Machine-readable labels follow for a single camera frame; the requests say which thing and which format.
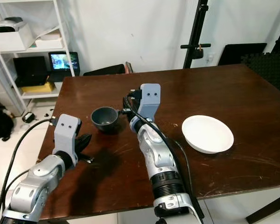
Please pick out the white metal shelf rack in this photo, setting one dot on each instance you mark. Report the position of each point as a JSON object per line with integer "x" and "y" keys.
{"x": 37, "y": 48}

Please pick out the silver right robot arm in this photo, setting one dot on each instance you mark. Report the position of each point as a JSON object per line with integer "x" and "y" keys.
{"x": 156, "y": 158}

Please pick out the black and white power adapter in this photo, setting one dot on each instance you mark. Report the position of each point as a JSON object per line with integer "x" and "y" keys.
{"x": 29, "y": 116}

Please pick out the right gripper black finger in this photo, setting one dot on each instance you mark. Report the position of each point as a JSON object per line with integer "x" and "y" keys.
{"x": 129, "y": 106}

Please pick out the white shallow bowl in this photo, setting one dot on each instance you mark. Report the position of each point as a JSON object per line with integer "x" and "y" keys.
{"x": 207, "y": 135}

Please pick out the black foam mat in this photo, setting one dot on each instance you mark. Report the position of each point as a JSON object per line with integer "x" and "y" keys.
{"x": 270, "y": 70}

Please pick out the large white box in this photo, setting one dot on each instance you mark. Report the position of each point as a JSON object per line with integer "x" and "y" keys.
{"x": 14, "y": 41}

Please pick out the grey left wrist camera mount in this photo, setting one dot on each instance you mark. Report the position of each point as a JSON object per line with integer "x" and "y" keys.
{"x": 67, "y": 133}

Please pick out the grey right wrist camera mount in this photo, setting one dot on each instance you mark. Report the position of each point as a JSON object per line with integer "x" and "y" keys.
{"x": 150, "y": 100}

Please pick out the flat yellow box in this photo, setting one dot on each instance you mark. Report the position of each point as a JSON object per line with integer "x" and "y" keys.
{"x": 37, "y": 87}

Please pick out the black square box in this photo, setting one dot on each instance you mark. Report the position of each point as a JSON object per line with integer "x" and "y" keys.
{"x": 30, "y": 70}

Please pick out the flat white tray box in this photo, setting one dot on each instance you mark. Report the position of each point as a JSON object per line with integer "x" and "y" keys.
{"x": 49, "y": 42}

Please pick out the black stand pole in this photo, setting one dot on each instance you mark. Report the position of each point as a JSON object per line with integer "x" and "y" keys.
{"x": 197, "y": 28}

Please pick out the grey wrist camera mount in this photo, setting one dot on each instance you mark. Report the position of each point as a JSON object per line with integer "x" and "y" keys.
{"x": 67, "y": 133}
{"x": 150, "y": 100}

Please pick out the flat black panel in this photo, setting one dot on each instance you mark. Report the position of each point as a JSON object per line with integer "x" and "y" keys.
{"x": 242, "y": 53}

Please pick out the white and grey printer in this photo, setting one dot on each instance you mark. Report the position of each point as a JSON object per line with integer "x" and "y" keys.
{"x": 9, "y": 25}

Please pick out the dark chair backrest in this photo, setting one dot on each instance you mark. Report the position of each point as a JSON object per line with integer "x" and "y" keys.
{"x": 105, "y": 70}

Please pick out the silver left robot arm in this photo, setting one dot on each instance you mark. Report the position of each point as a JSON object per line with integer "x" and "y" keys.
{"x": 39, "y": 179}

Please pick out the black laptop with lit screen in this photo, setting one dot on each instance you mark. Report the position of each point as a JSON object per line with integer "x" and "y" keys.
{"x": 64, "y": 60}

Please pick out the black backpack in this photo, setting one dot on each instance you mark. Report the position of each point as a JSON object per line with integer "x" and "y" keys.
{"x": 0, "y": 121}

